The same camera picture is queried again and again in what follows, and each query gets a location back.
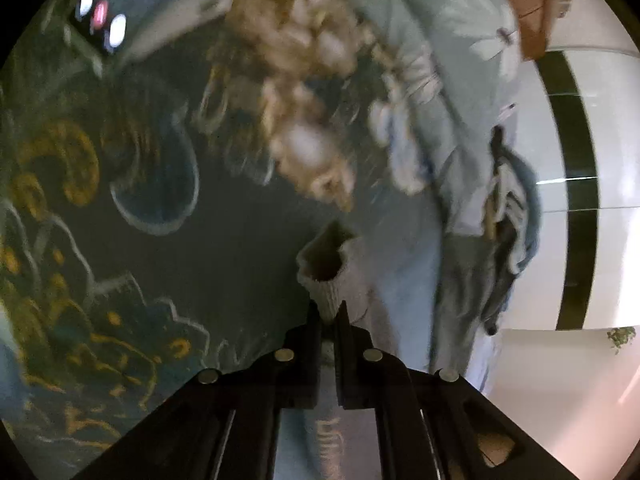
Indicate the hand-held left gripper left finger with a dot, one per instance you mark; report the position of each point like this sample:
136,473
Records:
313,362

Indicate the blue garment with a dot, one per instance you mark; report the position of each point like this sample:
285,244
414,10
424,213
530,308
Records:
530,210

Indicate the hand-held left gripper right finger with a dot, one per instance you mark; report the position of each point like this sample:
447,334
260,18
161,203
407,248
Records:
345,362

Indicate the black white striped garment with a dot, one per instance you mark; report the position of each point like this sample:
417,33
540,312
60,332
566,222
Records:
500,210

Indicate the light blue floral quilt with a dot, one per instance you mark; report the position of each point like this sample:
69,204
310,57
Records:
440,60

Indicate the grey knit sweater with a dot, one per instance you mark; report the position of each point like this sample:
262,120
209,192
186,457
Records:
332,270

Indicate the dark floral blanket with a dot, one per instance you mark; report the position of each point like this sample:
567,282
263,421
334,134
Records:
165,240

